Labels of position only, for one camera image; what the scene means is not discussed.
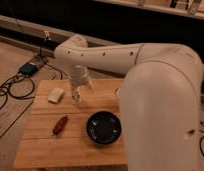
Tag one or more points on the wooden rail beam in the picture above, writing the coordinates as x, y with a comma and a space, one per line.
35, 31

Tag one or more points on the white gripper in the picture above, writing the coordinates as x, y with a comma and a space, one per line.
78, 75

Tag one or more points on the black power adapter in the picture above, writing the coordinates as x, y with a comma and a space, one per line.
28, 69

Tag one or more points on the white paper cup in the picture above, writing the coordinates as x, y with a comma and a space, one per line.
118, 94

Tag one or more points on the wooden board table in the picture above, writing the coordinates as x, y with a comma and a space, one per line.
40, 148

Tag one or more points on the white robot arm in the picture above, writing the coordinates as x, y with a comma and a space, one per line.
159, 100

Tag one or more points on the white sponge block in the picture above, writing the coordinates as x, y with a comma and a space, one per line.
55, 95

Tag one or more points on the black round bowl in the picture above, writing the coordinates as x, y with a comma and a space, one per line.
103, 128

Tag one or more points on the red chili pepper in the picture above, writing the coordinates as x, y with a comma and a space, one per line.
59, 125

